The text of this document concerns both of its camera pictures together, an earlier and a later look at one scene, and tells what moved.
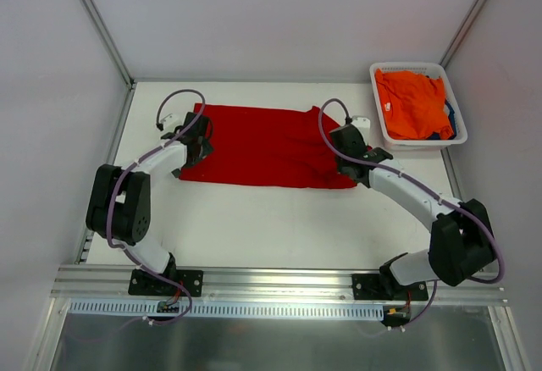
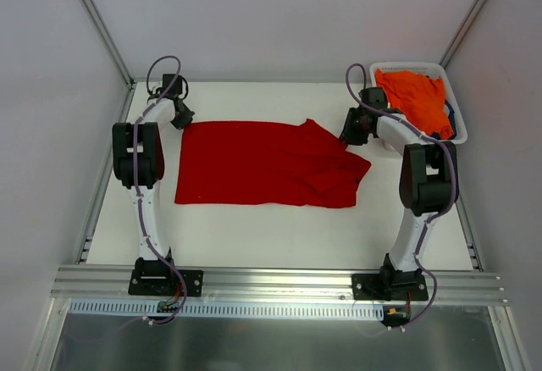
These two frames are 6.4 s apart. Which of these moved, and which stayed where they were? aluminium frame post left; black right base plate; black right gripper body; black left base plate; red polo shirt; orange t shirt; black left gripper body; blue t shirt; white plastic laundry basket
Moved: black left gripper body; red polo shirt; black right gripper body
Stayed: black left base plate; black right base plate; white plastic laundry basket; blue t shirt; orange t shirt; aluminium frame post left
